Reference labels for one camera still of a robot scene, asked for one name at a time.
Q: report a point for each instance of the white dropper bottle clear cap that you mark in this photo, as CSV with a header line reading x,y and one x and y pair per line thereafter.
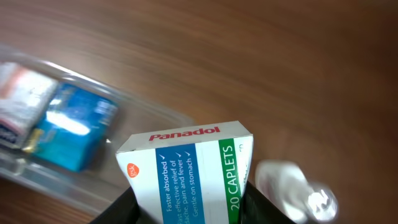
x,y
284,184

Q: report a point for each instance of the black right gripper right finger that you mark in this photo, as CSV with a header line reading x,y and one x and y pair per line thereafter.
x,y
255,208

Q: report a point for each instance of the blue VapoDrops box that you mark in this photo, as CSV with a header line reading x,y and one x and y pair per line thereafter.
x,y
71,128

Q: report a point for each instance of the white Panadol caplets box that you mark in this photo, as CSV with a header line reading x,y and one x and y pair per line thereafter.
x,y
194,175

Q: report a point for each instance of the white Hansaplast plaster box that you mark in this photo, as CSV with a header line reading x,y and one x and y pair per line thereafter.
x,y
25,94

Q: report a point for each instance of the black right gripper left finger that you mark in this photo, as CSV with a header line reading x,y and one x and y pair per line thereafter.
x,y
124,210

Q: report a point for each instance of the clear plastic container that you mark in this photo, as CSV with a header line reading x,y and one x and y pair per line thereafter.
x,y
101,182

